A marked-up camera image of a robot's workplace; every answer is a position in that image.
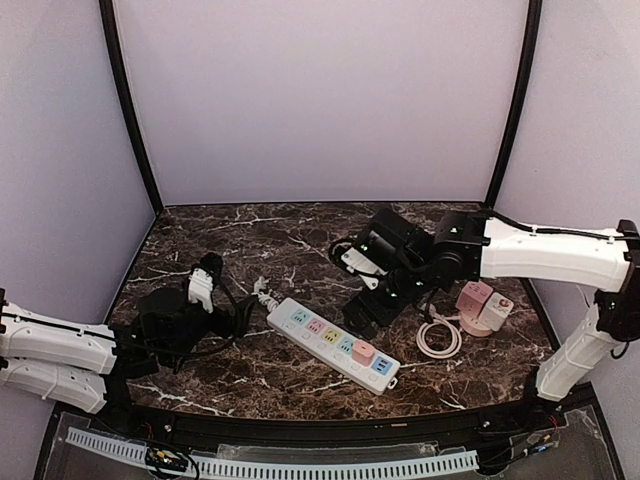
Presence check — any pink small charger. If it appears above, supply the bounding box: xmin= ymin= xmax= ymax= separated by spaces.
xmin=351 ymin=339 xmax=376 ymax=367

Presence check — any pink round socket hub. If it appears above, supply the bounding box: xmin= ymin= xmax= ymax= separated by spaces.
xmin=459 ymin=315 xmax=493 ymax=338

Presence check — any black right corner post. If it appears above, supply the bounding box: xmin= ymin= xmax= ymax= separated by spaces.
xmin=483 ymin=0 xmax=543 ymax=208

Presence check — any pink cube socket adapter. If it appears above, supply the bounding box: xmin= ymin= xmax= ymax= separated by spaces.
xmin=456 ymin=281 xmax=493 ymax=318

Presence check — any black front table rail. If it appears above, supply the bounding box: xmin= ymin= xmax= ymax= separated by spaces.
xmin=34 ymin=387 xmax=626 ymax=480

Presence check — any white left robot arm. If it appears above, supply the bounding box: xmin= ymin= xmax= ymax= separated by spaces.
xmin=1 ymin=287 xmax=257 ymax=414

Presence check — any white slotted cable duct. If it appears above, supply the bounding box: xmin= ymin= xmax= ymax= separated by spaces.
xmin=65 ymin=427 xmax=479 ymax=479

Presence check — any black corner post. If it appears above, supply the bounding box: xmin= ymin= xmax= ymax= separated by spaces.
xmin=98 ymin=0 xmax=164 ymax=217
xmin=483 ymin=0 xmax=543 ymax=208

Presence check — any white multicolour power strip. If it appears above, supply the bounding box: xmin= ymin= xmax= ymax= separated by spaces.
xmin=266 ymin=298 xmax=400 ymax=395

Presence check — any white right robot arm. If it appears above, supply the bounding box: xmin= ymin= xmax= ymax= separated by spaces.
xmin=331 ymin=209 xmax=639 ymax=403

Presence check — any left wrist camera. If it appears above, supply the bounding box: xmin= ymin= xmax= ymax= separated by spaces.
xmin=186 ymin=252 xmax=223 ymax=314

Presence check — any black left corner post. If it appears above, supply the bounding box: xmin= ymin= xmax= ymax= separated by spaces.
xmin=98 ymin=0 xmax=164 ymax=217

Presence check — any white cube socket adapter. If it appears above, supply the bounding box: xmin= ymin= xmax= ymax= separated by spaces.
xmin=478 ymin=292 xmax=514 ymax=332

